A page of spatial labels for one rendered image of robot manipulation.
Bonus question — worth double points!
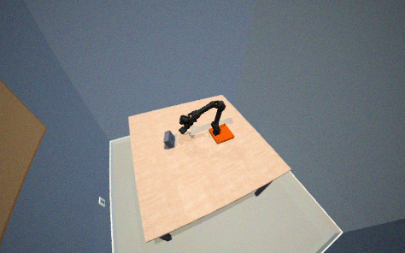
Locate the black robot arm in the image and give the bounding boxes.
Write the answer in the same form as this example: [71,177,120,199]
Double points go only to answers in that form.
[179,100,226,136]

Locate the grey sloped panel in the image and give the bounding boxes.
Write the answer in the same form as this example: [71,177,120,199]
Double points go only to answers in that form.
[163,130,175,150]

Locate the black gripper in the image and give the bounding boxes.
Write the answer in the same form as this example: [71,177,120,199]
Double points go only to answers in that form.
[179,123,191,135]

